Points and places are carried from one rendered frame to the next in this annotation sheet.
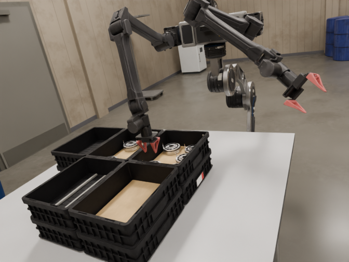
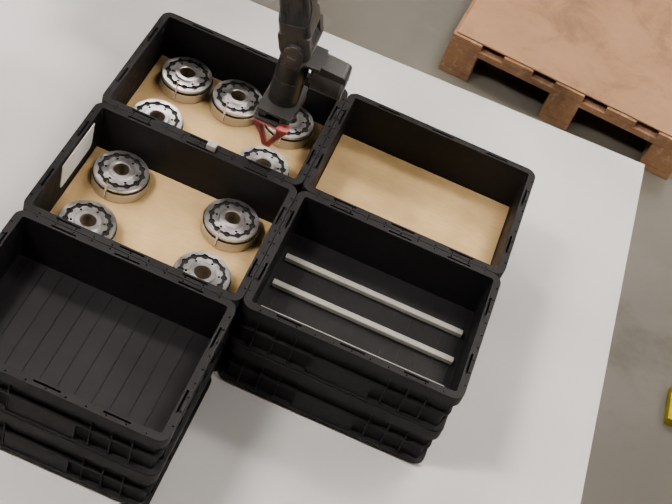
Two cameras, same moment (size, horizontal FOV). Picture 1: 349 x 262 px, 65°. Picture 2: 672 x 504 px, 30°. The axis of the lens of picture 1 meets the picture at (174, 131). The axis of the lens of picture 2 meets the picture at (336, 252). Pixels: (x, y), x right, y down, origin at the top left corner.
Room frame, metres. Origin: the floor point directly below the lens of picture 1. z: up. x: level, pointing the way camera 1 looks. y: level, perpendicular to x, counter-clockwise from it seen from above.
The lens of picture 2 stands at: (1.92, 1.70, 2.56)
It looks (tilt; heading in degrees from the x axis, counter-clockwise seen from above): 48 degrees down; 241
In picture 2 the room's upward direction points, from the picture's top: 22 degrees clockwise
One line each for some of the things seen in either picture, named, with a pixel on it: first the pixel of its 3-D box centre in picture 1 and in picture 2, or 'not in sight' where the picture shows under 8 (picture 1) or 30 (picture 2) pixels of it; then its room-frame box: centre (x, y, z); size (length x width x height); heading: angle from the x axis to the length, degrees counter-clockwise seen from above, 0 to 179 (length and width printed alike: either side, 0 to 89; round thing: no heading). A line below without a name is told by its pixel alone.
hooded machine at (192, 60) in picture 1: (191, 50); not in sight; (8.49, -0.94, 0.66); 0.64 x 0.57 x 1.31; 59
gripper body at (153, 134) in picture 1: (146, 131); (285, 89); (1.28, 0.14, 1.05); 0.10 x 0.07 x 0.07; 59
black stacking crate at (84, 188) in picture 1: (80, 189); (367, 311); (1.15, 0.50, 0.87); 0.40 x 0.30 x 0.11; 149
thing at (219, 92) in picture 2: (185, 157); (237, 98); (1.30, -0.03, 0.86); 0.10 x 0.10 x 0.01
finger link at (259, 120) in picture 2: (146, 144); (273, 123); (1.28, 0.16, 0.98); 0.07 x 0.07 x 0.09; 59
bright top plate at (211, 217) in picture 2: not in sight; (231, 220); (1.36, 0.28, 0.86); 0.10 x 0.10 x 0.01
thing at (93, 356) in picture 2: (92, 147); (84, 342); (1.65, 0.55, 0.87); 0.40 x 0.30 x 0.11; 149
